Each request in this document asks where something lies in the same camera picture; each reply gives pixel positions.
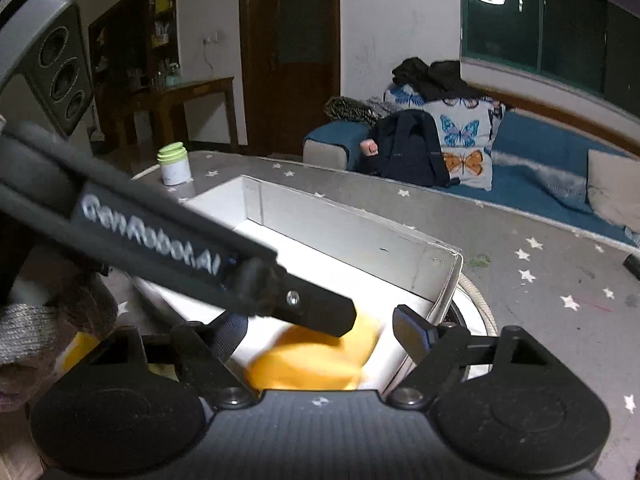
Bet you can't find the large yellow rubber duck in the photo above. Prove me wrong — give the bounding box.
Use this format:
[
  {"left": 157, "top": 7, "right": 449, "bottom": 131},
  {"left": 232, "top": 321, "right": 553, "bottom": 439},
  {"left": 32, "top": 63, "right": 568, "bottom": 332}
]
[{"left": 245, "top": 314, "right": 381, "bottom": 390}]

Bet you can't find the grey knit gloved hand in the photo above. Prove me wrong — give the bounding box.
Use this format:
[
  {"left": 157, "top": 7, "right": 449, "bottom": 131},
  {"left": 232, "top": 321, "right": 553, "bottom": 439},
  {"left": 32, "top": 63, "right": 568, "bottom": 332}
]
[{"left": 0, "top": 249, "right": 120, "bottom": 413}]

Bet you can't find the round induction cooktop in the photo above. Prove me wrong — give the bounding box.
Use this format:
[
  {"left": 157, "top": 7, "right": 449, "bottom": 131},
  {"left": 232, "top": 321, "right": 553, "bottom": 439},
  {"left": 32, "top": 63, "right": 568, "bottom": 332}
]
[{"left": 439, "top": 273, "right": 499, "bottom": 380}]

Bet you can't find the grey cardboard box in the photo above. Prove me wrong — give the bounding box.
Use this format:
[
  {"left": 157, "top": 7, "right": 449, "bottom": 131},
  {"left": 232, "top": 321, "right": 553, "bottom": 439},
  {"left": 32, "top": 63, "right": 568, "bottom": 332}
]
[{"left": 130, "top": 173, "right": 464, "bottom": 394}]

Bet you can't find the yellow plush duck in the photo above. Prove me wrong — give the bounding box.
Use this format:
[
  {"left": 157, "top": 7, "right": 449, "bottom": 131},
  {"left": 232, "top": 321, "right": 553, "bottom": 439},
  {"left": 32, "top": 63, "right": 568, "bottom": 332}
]
[{"left": 54, "top": 332, "right": 100, "bottom": 376}]

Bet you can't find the white green lidded jar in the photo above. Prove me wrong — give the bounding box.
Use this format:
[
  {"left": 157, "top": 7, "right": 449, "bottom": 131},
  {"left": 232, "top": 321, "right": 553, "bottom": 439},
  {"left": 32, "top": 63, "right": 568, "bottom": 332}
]
[{"left": 156, "top": 142, "right": 192, "bottom": 186}]

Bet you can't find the wooden side table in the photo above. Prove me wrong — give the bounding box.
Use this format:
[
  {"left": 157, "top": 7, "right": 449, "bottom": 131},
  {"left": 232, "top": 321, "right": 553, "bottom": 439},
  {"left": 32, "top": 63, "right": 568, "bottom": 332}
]
[{"left": 114, "top": 77, "right": 241, "bottom": 155}]

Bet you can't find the dark wooden shelf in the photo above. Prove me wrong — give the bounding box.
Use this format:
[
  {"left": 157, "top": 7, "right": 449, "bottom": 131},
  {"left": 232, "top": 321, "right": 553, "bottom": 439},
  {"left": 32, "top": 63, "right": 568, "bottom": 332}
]
[{"left": 88, "top": 0, "right": 180, "bottom": 143}]

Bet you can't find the patterned dark cloth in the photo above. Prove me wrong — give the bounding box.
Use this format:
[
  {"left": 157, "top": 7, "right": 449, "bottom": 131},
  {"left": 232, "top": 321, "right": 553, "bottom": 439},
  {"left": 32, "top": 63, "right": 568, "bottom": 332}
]
[{"left": 324, "top": 96, "right": 401, "bottom": 128}]

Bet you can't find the blue sofa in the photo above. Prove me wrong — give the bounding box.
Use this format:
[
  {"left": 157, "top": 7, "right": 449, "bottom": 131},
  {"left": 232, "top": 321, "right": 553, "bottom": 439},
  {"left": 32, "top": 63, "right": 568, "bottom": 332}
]
[{"left": 304, "top": 122, "right": 639, "bottom": 246}]

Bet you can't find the black remote control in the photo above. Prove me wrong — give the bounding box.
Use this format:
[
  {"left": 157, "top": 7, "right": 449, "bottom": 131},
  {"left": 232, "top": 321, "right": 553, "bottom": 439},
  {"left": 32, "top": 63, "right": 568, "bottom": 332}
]
[{"left": 623, "top": 255, "right": 640, "bottom": 280}]

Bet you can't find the butterfly print pillow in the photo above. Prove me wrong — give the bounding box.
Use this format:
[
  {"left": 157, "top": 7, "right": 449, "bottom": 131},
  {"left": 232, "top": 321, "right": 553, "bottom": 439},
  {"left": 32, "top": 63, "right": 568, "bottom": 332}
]
[{"left": 383, "top": 84, "right": 506, "bottom": 191}]

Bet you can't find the beige cushion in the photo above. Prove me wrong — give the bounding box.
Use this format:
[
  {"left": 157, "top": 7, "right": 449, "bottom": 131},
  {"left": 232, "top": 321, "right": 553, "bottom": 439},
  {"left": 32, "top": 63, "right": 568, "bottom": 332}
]
[{"left": 587, "top": 150, "right": 640, "bottom": 232}]

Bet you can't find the black clothes pile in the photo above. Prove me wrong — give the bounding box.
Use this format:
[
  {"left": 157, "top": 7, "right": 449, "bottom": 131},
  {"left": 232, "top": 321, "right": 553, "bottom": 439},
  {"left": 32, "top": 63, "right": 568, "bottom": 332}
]
[{"left": 392, "top": 58, "right": 485, "bottom": 102}]

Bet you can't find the dark wooden door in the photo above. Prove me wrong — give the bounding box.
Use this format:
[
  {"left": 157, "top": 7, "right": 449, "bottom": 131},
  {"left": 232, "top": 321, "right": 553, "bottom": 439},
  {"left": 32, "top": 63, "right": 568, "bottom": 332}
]
[{"left": 239, "top": 0, "right": 341, "bottom": 156}]

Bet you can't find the dark green window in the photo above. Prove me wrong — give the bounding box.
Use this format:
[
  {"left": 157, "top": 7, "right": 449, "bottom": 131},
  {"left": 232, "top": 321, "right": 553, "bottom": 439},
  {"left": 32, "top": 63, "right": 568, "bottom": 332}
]
[{"left": 461, "top": 0, "right": 639, "bottom": 115}]

